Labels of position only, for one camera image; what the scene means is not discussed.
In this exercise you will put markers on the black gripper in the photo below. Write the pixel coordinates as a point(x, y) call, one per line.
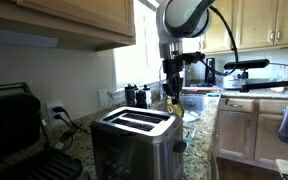
point(173, 70)

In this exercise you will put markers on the rustic sourdough bread slice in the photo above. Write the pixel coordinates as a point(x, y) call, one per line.
point(177, 110)

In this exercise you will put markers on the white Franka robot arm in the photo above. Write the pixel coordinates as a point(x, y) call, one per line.
point(184, 16)

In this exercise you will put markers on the stainless steel two-slot toaster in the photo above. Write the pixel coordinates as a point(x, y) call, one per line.
point(137, 146)

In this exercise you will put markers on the small wooden cutting board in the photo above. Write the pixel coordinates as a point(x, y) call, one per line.
point(195, 89)

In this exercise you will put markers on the pale grinder with black cap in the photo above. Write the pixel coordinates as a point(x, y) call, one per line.
point(147, 96)

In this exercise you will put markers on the stainless steel kitchen sink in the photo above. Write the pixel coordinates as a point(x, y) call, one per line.
point(197, 101)

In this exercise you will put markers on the short black grinder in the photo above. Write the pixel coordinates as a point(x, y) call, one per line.
point(141, 99)

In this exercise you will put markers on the clear glass baking dish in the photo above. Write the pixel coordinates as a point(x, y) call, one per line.
point(189, 120)

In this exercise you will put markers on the tall black pepper grinder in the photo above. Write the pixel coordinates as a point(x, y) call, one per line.
point(130, 96)

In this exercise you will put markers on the black coffee maker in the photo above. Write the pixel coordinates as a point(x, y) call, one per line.
point(210, 71)

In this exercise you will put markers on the bright kitchen window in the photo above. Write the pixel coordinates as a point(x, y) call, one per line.
point(134, 50)

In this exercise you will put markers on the white rice cooker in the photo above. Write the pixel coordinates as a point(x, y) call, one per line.
point(231, 82)

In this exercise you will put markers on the light wood lower cabinets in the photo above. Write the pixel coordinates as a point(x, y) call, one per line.
point(234, 133)

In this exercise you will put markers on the plain wooden upper cabinet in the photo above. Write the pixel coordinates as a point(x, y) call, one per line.
point(67, 16)

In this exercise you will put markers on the black panini grill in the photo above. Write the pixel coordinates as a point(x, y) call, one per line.
point(10, 126)

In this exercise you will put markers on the wrist mounted camera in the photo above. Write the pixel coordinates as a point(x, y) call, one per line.
point(194, 57)

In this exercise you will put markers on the white wall switch plate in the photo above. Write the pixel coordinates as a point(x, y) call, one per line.
point(103, 98)

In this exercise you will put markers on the black stereo bar camera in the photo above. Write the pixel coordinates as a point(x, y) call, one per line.
point(247, 64)

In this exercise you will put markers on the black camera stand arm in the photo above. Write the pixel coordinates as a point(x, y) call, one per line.
point(270, 85)

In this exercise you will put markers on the white wall power outlet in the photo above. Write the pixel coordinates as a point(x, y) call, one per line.
point(50, 106)

